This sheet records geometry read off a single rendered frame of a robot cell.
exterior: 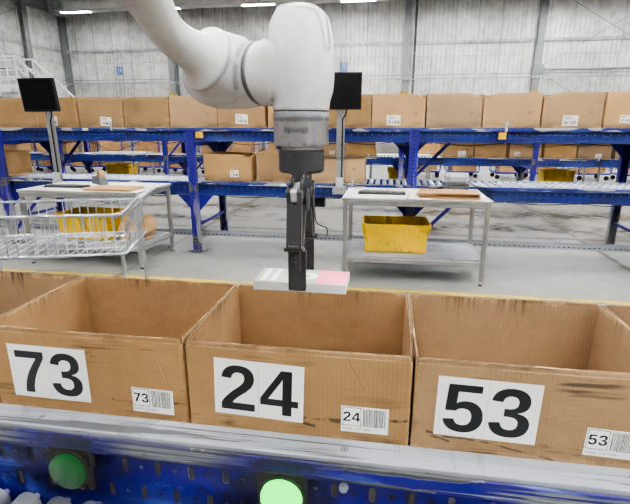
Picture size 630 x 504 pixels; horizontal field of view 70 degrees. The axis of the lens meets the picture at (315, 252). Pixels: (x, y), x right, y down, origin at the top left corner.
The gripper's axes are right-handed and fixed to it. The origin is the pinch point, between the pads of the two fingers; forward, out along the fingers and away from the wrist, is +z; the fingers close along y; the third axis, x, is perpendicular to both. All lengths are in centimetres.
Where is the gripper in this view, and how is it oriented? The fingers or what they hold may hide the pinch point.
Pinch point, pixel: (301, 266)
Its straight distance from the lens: 79.8
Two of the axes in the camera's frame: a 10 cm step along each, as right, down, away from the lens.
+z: 0.0, 9.6, 2.7
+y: -1.6, 2.6, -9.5
